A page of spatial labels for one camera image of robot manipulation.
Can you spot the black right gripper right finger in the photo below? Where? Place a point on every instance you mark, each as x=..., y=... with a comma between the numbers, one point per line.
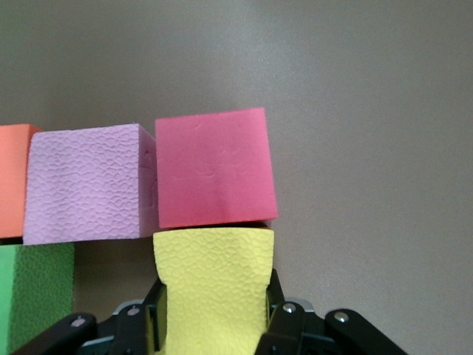
x=288, y=329

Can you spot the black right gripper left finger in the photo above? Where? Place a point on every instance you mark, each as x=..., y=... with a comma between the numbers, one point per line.
x=129, y=333

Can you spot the yellow foam cube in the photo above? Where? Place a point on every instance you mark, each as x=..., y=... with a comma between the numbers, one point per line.
x=214, y=266

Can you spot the green foam cube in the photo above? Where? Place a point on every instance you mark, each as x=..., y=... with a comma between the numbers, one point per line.
x=37, y=288

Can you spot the pink foam cube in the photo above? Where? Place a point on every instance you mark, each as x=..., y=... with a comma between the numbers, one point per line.
x=85, y=185

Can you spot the red foam cube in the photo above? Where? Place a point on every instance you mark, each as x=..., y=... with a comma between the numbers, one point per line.
x=214, y=166

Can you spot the orange foam cube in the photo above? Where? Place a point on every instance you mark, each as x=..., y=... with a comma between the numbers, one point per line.
x=13, y=177

